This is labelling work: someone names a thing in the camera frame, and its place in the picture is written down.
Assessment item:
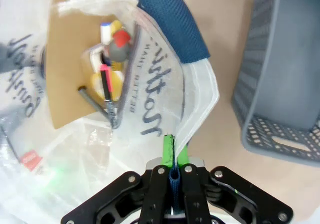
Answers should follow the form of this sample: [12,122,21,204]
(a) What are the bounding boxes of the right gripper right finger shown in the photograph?
[177,145,294,224]

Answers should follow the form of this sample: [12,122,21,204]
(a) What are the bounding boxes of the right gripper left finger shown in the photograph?
[61,134,174,224]

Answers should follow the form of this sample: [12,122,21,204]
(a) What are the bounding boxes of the clear packet with red label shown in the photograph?
[0,123,63,184]

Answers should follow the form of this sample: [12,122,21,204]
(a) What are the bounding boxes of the white shopping bag navy handles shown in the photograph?
[0,0,221,224]

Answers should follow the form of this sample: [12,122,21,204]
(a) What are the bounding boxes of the bundle of small stationery items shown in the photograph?
[46,0,141,130]

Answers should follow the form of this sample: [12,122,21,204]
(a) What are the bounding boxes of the grey perforated plastic basket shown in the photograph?
[231,0,320,168]

